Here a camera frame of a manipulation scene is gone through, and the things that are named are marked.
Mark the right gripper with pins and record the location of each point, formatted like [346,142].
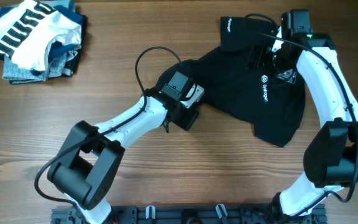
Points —
[264,53]

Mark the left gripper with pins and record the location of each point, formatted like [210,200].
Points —
[187,118]

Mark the black t-shirt with logo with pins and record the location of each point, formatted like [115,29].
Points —
[231,85]

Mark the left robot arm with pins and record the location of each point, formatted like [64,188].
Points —
[88,160]

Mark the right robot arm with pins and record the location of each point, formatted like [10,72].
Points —
[330,162]

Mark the light grey-blue folded garment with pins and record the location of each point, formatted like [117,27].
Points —
[42,38]

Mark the dark blue folded garment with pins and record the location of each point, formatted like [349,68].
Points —
[68,9]

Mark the white shirt with black letters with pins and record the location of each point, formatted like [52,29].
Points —
[28,31]

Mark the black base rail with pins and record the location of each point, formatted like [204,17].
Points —
[243,214]

